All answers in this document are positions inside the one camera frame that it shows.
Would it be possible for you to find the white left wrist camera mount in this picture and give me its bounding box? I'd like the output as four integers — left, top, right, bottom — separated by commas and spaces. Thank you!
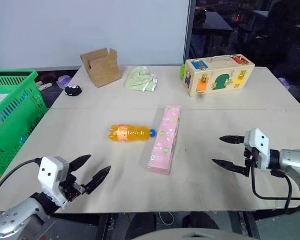
37, 156, 71, 210

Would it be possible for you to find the black plush toy with eyes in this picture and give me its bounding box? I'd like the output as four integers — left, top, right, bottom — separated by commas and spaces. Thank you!
64, 84, 83, 97

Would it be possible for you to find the pale purple plastic object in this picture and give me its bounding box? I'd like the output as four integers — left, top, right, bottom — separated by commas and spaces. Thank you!
56, 74, 72, 89

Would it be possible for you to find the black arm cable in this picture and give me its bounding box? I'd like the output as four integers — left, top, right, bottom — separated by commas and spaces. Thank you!
250, 163, 300, 216
0, 158, 42, 201

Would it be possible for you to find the green plastic basket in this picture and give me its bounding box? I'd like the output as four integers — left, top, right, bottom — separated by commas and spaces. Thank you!
0, 68, 48, 175

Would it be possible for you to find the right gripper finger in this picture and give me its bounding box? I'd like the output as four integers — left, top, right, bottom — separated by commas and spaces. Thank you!
219, 135, 246, 146
211, 158, 249, 177

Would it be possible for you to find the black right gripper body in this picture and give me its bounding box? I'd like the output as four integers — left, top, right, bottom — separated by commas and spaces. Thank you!
244, 147, 260, 176

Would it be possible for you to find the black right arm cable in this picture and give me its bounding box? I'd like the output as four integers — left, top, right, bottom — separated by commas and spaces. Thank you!
250, 163, 300, 216

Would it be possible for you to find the open brown cardboard box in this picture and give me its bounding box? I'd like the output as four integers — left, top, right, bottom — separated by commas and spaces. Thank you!
80, 47, 122, 89

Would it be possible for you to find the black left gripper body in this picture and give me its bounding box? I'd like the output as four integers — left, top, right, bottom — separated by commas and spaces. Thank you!
60, 171, 87, 203

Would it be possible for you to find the dark background table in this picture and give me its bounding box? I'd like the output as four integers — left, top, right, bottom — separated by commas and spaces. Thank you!
202, 10, 235, 33

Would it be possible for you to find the white power strip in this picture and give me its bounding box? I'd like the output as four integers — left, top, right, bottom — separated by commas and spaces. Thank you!
35, 82, 53, 92

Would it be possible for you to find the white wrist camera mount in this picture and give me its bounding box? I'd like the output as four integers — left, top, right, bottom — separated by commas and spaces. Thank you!
243, 128, 272, 172
37, 156, 71, 210

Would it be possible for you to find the crumpled light green towel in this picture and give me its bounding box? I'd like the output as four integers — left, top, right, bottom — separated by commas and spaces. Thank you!
125, 66, 158, 93

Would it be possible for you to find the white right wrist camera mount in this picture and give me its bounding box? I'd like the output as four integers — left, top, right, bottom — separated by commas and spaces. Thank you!
243, 128, 272, 172

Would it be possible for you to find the wooden latch lock box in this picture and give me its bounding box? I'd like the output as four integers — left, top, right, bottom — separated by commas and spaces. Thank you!
182, 54, 256, 98

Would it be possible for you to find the long pink printed box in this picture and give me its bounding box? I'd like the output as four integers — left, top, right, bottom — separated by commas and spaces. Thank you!
147, 104, 182, 176

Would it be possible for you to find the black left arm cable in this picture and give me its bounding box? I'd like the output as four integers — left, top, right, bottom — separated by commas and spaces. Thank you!
0, 158, 42, 201

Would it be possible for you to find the black table leg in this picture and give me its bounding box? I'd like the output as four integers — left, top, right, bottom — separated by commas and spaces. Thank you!
238, 211, 261, 240
96, 213, 116, 240

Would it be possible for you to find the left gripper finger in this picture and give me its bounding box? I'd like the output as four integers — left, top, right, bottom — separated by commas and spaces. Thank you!
69, 154, 92, 174
84, 164, 112, 196

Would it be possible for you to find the light grey robot torso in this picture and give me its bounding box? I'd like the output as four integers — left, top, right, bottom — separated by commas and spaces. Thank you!
131, 227, 242, 240

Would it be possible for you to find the orange soda plastic bottle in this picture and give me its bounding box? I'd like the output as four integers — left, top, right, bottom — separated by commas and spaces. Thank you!
106, 124, 157, 143

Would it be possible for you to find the thin white cable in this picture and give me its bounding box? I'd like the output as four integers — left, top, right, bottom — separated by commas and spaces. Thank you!
157, 211, 175, 225

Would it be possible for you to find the grey window frame post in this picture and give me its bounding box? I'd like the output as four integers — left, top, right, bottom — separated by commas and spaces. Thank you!
183, 0, 198, 65

